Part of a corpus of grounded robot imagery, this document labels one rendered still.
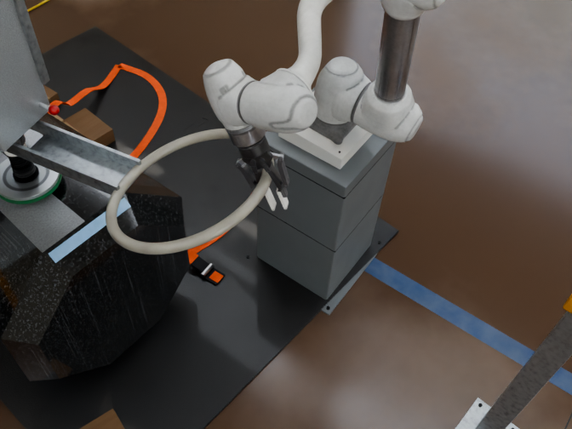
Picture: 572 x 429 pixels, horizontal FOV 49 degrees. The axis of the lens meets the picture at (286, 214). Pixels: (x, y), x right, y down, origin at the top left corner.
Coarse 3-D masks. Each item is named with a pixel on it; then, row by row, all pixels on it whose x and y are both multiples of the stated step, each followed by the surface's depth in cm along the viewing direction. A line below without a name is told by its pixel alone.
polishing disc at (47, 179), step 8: (8, 160) 213; (0, 168) 211; (8, 168) 211; (40, 168) 212; (0, 176) 209; (8, 176) 209; (40, 176) 209; (48, 176) 210; (56, 176) 210; (0, 184) 207; (8, 184) 207; (16, 184) 207; (24, 184) 207; (32, 184) 207; (40, 184) 207; (48, 184) 208; (0, 192) 204; (8, 192) 205; (16, 192) 205; (24, 192) 205; (32, 192) 205; (40, 192) 205; (16, 200) 204; (24, 200) 204
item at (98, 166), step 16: (32, 128) 196; (48, 128) 192; (16, 144) 186; (48, 144) 193; (64, 144) 193; (80, 144) 190; (96, 144) 187; (32, 160) 188; (48, 160) 183; (64, 160) 189; (80, 160) 189; (96, 160) 189; (112, 160) 189; (128, 160) 185; (80, 176) 182; (96, 176) 179; (112, 176) 185
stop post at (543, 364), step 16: (560, 320) 184; (560, 336) 182; (544, 352) 191; (560, 352) 186; (528, 368) 201; (544, 368) 196; (512, 384) 212; (528, 384) 206; (544, 384) 201; (480, 400) 258; (496, 400) 238; (512, 400) 218; (528, 400) 212; (464, 416) 254; (480, 416) 254; (496, 416) 231; (512, 416) 224
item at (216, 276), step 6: (192, 252) 291; (192, 258) 289; (198, 258) 290; (192, 264) 288; (198, 264) 289; (204, 264) 290; (210, 264) 290; (198, 270) 288; (204, 270) 288; (210, 270) 290; (216, 270) 291; (204, 276) 287; (210, 276) 288; (216, 276) 288; (222, 276) 289; (210, 282) 287; (216, 282) 286
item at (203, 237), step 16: (176, 144) 187; (144, 160) 185; (272, 160) 167; (128, 176) 182; (112, 192) 178; (256, 192) 158; (112, 208) 173; (240, 208) 155; (112, 224) 167; (224, 224) 153; (128, 240) 159; (176, 240) 154; (192, 240) 152; (208, 240) 153
